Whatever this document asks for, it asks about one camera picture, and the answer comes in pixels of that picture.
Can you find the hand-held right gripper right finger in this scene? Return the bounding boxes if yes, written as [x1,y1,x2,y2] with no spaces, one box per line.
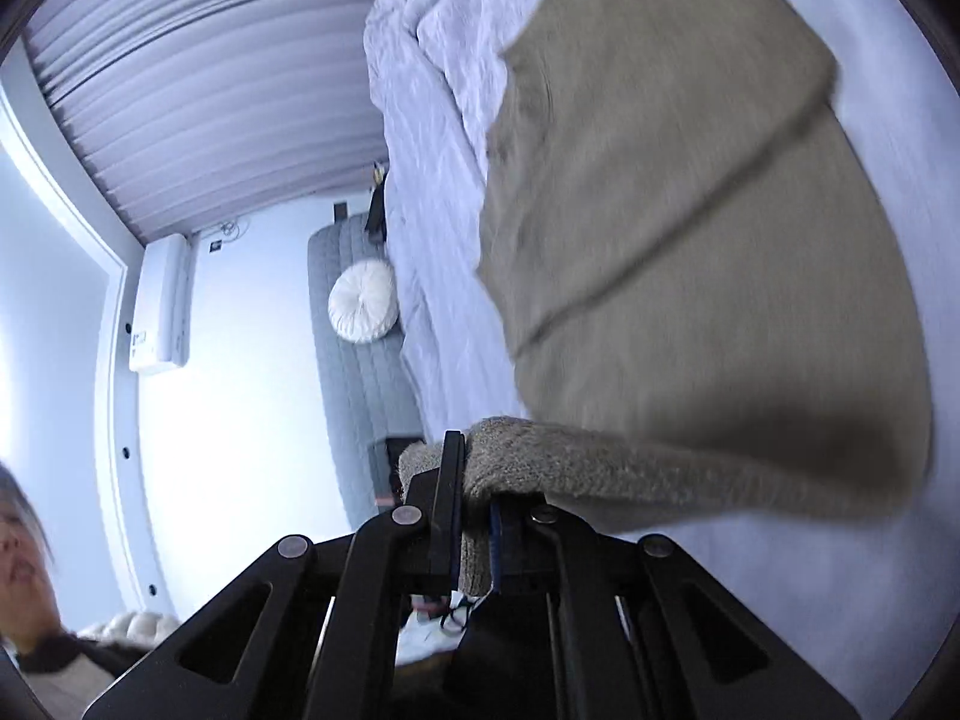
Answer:
[487,493,863,720]

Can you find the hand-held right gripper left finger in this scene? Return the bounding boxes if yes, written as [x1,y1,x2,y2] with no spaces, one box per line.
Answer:
[81,431,467,720]

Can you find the olive knit sweater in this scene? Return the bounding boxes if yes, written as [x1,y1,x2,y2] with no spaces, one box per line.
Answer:
[397,0,935,597]

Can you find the grey quilted sofa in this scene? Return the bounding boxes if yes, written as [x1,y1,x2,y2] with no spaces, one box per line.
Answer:
[306,211,425,533]

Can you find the white round pleated pillow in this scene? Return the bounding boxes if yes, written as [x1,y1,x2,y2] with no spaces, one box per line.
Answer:
[328,259,396,344]

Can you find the cream chunky knit cushion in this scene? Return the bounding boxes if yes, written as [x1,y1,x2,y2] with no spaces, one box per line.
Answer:
[79,611,181,650]

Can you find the white air conditioner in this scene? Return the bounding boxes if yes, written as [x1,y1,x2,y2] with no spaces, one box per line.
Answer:
[127,234,197,374]

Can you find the person's torso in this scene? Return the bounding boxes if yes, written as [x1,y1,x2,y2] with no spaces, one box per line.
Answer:
[15,634,143,720]

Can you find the lilac plush blanket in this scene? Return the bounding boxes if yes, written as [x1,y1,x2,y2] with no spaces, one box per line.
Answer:
[364,0,960,720]

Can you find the grey pleated curtain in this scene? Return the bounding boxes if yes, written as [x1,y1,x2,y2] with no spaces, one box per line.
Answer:
[22,0,391,245]

